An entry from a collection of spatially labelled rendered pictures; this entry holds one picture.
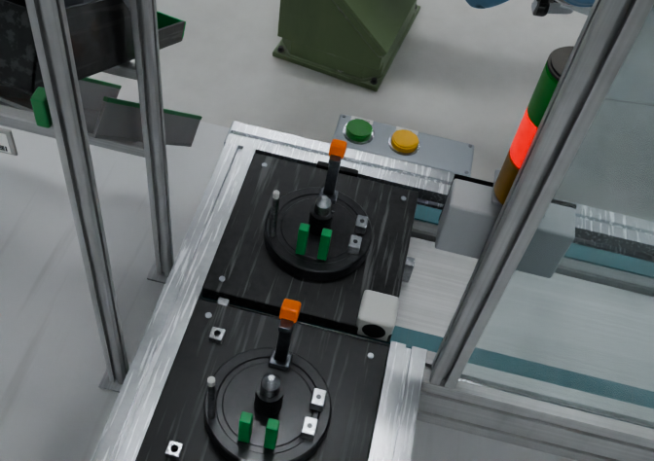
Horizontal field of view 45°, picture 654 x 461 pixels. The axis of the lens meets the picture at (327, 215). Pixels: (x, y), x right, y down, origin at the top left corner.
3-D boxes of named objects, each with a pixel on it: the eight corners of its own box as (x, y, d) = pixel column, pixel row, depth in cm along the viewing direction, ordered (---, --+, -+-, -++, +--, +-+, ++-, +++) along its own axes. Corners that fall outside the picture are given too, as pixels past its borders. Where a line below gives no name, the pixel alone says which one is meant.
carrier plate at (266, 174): (253, 161, 114) (254, 151, 112) (417, 200, 113) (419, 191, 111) (201, 297, 99) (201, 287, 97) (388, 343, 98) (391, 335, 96)
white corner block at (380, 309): (360, 304, 101) (364, 287, 98) (394, 313, 101) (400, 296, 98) (352, 336, 98) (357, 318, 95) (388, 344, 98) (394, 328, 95)
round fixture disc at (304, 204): (279, 185, 109) (280, 176, 108) (379, 209, 109) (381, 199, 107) (251, 265, 100) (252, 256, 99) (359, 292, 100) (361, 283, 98)
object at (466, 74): (216, -103, 179) (216, -116, 177) (602, 33, 163) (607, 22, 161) (16, 76, 136) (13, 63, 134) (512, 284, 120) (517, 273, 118)
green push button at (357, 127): (346, 124, 121) (348, 115, 119) (373, 130, 120) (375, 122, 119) (342, 143, 118) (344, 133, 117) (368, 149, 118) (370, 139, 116)
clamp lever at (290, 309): (273, 350, 90) (284, 297, 87) (291, 354, 90) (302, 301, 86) (267, 370, 87) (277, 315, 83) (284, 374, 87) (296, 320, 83)
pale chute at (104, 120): (108, 115, 112) (118, 85, 111) (192, 147, 110) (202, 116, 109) (-14, 95, 84) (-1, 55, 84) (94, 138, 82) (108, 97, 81)
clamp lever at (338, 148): (322, 188, 106) (333, 137, 102) (337, 191, 106) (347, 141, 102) (317, 200, 103) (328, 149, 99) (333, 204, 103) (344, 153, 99)
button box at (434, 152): (336, 139, 126) (341, 111, 121) (465, 170, 125) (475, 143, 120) (326, 170, 121) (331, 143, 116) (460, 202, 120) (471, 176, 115)
